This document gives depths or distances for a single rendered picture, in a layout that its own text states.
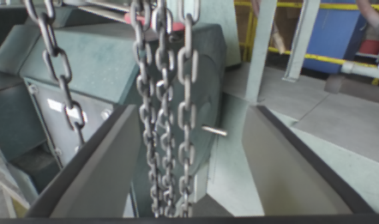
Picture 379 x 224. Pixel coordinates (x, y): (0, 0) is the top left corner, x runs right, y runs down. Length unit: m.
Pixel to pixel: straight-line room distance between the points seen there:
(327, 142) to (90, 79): 0.53
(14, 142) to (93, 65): 0.21
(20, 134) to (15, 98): 0.07
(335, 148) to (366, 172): 0.07
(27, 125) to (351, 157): 0.69
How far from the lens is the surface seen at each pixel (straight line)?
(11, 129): 0.46
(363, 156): 0.59
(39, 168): 0.52
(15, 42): 0.54
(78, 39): 0.39
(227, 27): 1.00
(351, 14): 3.17
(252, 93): 0.69
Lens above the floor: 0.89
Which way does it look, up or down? 29 degrees down
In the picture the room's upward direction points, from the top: 1 degrees clockwise
